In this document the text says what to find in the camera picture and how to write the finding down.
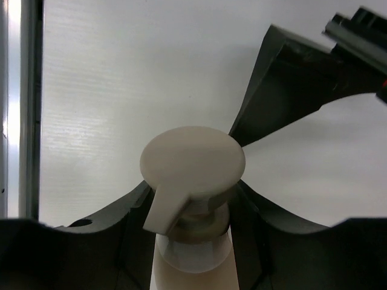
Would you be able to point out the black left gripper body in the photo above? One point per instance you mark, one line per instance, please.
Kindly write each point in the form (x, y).
(363, 35)

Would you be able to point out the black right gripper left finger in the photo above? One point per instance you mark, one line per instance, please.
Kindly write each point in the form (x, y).
(108, 249)

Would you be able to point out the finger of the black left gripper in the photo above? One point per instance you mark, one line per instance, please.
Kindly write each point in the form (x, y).
(294, 77)

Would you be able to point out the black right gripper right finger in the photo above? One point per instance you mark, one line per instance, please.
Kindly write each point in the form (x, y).
(276, 249)

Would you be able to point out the beige pump lotion bottle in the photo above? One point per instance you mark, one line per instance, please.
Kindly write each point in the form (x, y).
(193, 171)

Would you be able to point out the aluminium front rail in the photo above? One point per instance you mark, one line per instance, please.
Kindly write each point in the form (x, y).
(21, 107)

